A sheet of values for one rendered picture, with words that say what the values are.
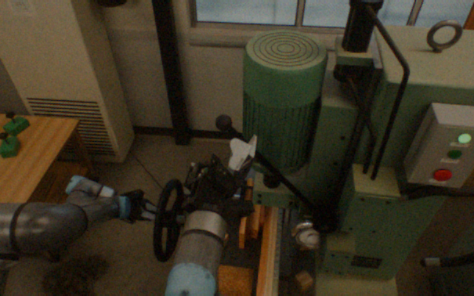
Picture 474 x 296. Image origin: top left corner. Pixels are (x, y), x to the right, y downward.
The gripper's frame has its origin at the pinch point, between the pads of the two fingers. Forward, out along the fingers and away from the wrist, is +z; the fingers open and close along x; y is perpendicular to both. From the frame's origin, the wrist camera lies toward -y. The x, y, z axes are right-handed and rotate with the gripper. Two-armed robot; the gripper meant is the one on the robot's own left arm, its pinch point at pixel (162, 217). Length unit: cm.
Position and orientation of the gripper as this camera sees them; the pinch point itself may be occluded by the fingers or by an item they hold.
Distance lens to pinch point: 144.8
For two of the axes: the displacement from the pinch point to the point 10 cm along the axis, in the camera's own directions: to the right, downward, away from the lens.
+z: 8.6, 4.3, 2.7
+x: -1.4, 7.2, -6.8
